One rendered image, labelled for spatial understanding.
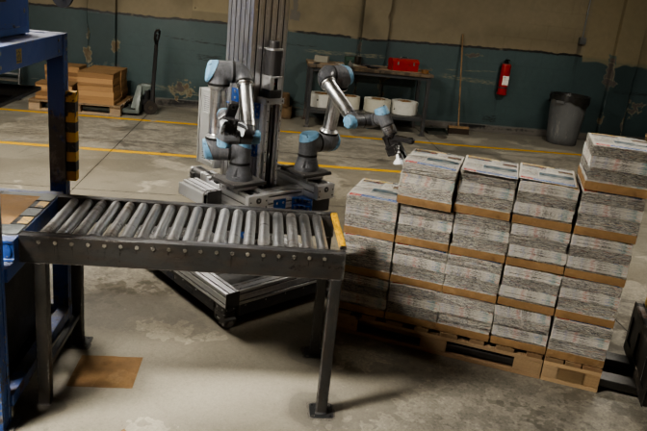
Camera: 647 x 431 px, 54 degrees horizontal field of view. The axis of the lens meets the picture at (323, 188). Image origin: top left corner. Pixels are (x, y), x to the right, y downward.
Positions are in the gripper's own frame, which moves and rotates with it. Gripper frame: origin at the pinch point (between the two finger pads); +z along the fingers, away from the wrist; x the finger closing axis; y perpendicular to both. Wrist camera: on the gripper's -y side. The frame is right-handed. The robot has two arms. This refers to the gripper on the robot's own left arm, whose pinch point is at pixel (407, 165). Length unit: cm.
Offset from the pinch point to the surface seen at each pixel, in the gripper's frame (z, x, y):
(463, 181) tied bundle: 15.0, 17.3, -28.6
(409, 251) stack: 41.9, 17.8, 11.8
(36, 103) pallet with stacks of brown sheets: -199, -356, 528
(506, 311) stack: 89, 16, -25
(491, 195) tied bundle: 27, 17, -39
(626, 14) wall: -2, -766, -213
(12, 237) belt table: -47, 147, 125
